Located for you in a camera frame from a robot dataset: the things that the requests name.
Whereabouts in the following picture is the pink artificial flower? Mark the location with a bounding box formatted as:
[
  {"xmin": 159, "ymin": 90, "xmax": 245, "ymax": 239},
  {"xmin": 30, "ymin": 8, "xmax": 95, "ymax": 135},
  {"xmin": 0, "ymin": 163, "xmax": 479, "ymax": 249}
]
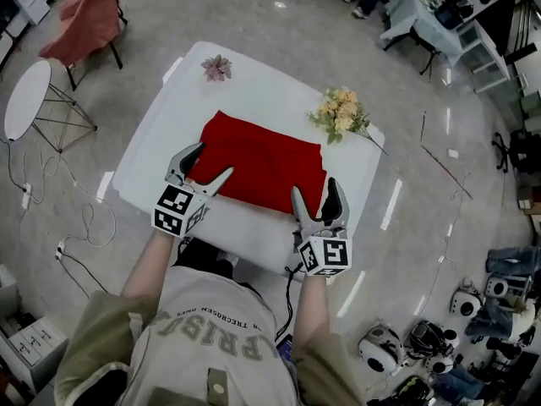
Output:
[{"xmin": 199, "ymin": 54, "xmax": 233, "ymax": 83}]

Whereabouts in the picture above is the table with light blue cloth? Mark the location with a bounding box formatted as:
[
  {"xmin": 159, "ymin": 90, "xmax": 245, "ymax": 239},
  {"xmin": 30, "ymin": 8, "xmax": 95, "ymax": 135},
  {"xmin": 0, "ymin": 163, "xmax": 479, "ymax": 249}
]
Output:
[{"xmin": 379, "ymin": 0, "xmax": 464, "ymax": 82}]

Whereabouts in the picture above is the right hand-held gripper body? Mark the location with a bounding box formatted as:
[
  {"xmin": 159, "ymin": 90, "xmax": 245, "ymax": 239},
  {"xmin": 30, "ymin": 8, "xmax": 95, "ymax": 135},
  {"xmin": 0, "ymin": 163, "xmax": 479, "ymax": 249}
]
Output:
[{"xmin": 292, "ymin": 222, "xmax": 353, "ymax": 277}]

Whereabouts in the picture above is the black headset with cables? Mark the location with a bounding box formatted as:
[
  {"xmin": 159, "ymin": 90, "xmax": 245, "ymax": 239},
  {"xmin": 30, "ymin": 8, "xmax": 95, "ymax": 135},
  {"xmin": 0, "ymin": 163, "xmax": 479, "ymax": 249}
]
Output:
[{"xmin": 407, "ymin": 319, "xmax": 461, "ymax": 375}]

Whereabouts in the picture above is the white glass-door cabinet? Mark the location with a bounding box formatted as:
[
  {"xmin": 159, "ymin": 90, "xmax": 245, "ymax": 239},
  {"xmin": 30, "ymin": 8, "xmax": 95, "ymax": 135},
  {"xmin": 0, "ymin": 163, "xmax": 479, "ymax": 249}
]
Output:
[{"xmin": 456, "ymin": 19, "xmax": 512, "ymax": 95}]

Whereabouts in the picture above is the small white drawer organizer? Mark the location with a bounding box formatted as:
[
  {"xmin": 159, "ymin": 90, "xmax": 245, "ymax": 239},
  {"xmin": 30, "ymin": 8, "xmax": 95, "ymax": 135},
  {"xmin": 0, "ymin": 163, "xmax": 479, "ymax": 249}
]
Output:
[{"xmin": 8, "ymin": 315, "xmax": 68, "ymax": 374}]

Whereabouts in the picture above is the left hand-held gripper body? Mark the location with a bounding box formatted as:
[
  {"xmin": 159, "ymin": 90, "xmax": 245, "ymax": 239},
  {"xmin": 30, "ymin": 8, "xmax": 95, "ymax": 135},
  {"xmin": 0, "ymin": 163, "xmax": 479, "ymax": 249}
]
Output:
[{"xmin": 150, "ymin": 175, "xmax": 211, "ymax": 239}]

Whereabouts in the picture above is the yellow artificial flower bouquet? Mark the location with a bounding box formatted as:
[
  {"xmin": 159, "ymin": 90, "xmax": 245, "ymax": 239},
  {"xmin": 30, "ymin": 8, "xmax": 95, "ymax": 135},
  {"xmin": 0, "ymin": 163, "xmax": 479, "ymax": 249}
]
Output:
[{"xmin": 306, "ymin": 85, "xmax": 390, "ymax": 156}]

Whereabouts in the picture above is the white filing cabinet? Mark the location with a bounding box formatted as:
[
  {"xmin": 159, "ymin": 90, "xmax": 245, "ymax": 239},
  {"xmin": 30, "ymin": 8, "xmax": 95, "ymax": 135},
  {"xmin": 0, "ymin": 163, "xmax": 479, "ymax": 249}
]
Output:
[{"xmin": 11, "ymin": 0, "xmax": 52, "ymax": 27}]

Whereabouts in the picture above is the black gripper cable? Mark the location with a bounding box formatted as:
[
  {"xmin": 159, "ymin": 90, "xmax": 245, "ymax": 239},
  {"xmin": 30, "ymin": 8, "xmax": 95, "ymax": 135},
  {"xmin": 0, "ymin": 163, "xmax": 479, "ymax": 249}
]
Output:
[{"xmin": 275, "ymin": 263, "xmax": 304, "ymax": 342}]

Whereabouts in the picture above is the pink armchair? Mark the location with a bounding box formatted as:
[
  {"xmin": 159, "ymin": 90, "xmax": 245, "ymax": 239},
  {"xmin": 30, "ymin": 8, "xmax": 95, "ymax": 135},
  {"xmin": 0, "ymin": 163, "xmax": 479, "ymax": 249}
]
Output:
[{"xmin": 38, "ymin": 0, "xmax": 128, "ymax": 91}]

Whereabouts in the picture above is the person's right forearm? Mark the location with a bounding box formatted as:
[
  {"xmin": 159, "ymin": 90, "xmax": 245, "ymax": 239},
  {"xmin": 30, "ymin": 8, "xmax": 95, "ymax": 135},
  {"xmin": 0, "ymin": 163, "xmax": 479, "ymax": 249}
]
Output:
[{"xmin": 292, "ymin": 273, "xmax": 333, "ymax": 350}]

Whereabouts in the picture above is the red t-shirt with print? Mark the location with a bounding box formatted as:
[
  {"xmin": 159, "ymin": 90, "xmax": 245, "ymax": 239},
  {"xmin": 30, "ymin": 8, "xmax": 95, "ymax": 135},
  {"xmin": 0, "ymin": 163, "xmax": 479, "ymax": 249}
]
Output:
[{"xmin": 186, "ymin": 109, "xmax": 329, "ymax": 217}]

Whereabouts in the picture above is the black device with blue screen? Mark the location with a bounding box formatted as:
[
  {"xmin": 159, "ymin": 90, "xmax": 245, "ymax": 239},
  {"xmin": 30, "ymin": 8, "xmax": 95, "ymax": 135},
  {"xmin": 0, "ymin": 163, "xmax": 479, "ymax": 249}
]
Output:
[{"xmin": 275, "ymin": 333, "xmax": 295, "ymax": 363}]

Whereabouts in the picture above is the person's left forearm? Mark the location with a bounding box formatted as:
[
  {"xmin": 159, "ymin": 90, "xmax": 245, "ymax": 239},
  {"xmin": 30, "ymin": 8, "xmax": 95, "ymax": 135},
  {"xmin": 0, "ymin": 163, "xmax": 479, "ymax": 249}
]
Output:
[{"xmin": 120, "ymin": 228, "xmax": 174, "ymax": 302}]

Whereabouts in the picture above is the white round helmet device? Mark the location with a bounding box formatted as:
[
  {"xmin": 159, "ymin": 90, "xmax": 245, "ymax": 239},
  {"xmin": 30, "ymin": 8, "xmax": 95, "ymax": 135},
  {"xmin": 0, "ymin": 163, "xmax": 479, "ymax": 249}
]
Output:
[
  {"xmin": 358, "ymin": 324, "xmax": 407, "ymax": 376},
  {"xmin": 449, "ymin": 288, "xmax": 484, "ymax": 320}
]

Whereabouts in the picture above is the white oval side table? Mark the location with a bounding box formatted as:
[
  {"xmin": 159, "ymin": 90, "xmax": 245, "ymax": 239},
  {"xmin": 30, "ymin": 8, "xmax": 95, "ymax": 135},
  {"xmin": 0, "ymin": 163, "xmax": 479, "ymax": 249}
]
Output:
[{"xmin": 3, "ymin": 59, "xmax": 98, "ymax": 154}]

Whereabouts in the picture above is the black office chair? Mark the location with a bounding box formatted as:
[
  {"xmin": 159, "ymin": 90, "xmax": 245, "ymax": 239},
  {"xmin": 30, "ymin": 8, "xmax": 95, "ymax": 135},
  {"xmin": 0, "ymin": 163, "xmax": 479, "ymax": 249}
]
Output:
[{"xmin": 492, "ymin": 129, "xmax": 541, "ymax": 173}]

